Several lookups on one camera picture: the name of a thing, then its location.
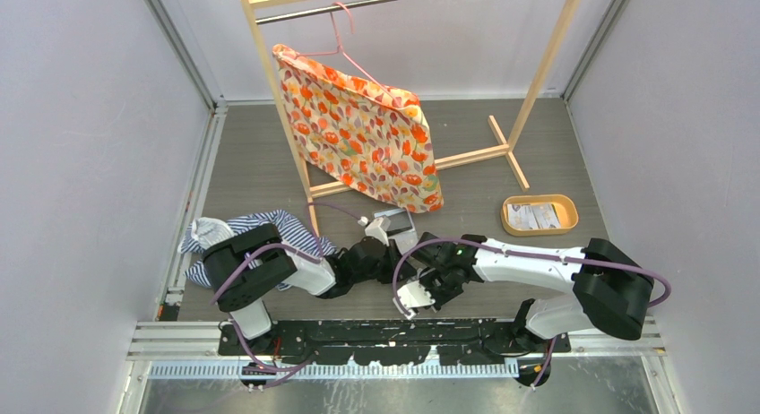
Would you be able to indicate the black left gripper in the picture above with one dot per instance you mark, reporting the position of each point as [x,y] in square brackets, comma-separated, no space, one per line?
[392,259]

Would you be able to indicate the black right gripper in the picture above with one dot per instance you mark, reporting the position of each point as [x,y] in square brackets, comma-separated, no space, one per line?
[425,281]

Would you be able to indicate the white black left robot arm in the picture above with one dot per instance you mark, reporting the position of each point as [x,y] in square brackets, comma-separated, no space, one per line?
[243,268]

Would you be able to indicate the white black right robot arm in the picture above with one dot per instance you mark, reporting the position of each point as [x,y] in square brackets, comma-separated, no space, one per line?
[598,285]

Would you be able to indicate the wooden clothes rack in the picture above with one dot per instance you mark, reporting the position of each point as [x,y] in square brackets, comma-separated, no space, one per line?
[317,183]

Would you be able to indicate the tan oval tray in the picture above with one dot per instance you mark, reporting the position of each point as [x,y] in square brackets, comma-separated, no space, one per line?
[565,208]

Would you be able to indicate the orange floral garment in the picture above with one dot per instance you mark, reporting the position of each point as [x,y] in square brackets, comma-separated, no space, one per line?
[374,139]

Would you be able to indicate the blue white striped shirt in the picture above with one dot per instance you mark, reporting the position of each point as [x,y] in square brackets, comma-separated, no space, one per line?
[292,230]

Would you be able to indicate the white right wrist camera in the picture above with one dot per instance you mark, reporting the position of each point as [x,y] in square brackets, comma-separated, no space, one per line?
[410,298]

